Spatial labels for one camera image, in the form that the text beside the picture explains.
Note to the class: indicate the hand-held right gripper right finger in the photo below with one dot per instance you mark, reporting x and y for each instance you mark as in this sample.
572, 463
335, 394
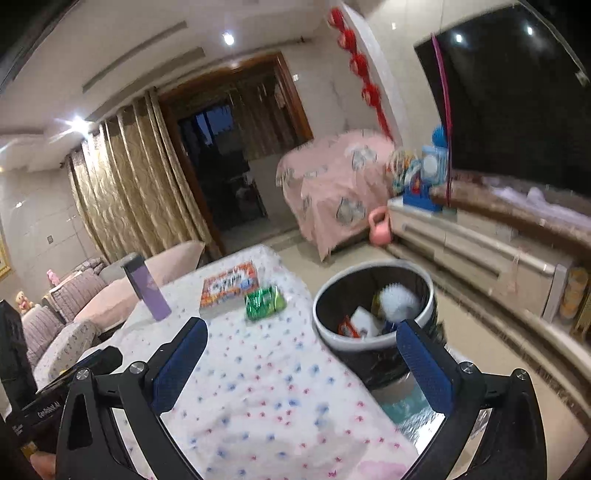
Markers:
425, 364

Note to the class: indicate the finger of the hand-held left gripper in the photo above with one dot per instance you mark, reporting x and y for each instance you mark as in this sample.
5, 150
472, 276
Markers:
101, 357

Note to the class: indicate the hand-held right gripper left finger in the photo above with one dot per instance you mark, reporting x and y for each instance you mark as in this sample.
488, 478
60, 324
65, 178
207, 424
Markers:
180, 364

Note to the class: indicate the black trash bag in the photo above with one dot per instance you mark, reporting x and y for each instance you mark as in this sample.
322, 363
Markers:
378, 369

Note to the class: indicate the white plastic bag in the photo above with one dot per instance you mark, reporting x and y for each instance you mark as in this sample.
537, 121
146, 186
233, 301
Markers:
399, 300

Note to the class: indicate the white round trash bin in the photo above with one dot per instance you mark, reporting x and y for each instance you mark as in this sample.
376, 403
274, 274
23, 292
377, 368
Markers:
330, 334

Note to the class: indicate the person's left hand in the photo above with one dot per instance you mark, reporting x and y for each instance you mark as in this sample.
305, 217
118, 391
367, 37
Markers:
46, 468

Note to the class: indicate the striped pink cushion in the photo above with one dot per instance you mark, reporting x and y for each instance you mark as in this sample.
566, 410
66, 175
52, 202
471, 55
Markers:
78, 295
41, 332

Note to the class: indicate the silver foil mat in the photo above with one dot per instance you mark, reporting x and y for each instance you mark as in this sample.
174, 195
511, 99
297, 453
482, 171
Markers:
411, 415

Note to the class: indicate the purple bottle with black cap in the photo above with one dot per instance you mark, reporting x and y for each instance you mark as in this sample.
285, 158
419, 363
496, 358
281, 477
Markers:
150, 290

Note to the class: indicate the small pink doll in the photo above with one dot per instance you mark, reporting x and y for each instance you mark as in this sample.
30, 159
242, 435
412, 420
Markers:
52, 277

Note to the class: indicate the orange red snack packet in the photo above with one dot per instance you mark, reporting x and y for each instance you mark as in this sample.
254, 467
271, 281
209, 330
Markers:
228, 284

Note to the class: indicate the white floral tablecloth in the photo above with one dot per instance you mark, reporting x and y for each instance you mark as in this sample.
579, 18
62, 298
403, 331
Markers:
277, 392

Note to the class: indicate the pink sofa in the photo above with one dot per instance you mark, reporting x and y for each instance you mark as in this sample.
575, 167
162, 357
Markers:
175, 263

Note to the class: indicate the green foil packet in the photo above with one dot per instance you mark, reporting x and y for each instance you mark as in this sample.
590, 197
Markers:
265, 302

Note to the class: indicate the gold framed painting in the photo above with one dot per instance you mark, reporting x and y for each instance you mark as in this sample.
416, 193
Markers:
3, 254

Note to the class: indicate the cream television cabinet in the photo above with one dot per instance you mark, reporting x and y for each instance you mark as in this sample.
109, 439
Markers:
471, 249

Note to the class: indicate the pink kettlebell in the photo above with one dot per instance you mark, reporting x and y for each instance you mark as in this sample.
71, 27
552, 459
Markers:
381, 233

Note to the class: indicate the blue toy machine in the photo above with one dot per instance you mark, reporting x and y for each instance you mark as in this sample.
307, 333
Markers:
422, 189

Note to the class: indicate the golden patterned curtain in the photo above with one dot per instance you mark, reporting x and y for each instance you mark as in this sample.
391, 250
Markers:
134, 184

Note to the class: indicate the colourful ferris wheel toy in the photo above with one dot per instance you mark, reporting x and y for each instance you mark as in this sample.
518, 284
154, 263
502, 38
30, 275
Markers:
400, 170

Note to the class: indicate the pink heart-print furniture cover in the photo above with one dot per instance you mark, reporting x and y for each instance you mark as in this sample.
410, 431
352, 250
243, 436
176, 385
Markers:
332, 184

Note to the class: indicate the ceiling spotlight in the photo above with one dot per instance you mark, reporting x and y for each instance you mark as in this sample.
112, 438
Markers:
76, 123
227, 38

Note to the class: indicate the pink hula hoop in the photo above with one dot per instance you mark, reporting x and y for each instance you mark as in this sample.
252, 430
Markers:
445, 115

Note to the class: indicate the black television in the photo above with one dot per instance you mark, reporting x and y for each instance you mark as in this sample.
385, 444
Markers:
517, 101

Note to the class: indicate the red hanging decoration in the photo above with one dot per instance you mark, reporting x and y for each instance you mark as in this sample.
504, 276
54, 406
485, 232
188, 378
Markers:
358, 64

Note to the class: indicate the wooden door frame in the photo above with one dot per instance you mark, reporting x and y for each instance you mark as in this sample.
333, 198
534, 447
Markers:
295, 106

